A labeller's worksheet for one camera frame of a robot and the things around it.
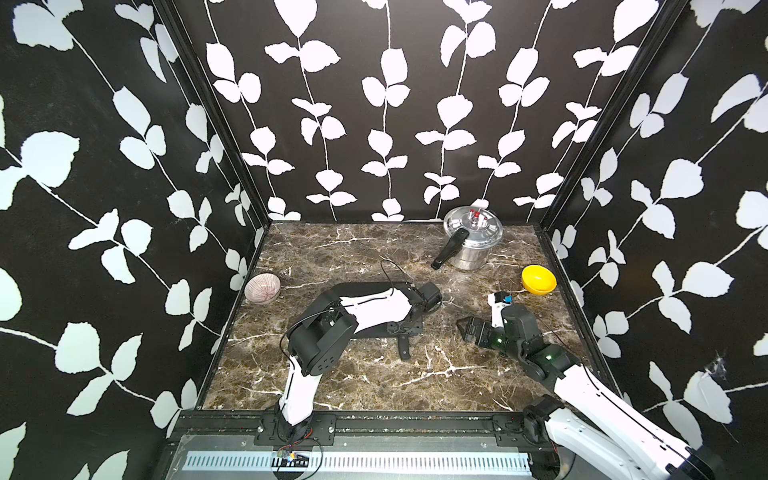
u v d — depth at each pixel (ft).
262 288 3.22
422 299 2.40
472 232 3.29
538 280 3.33
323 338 1.62
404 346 2.87
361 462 2.30
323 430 2.40
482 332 2.31
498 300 2.41
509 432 2.39
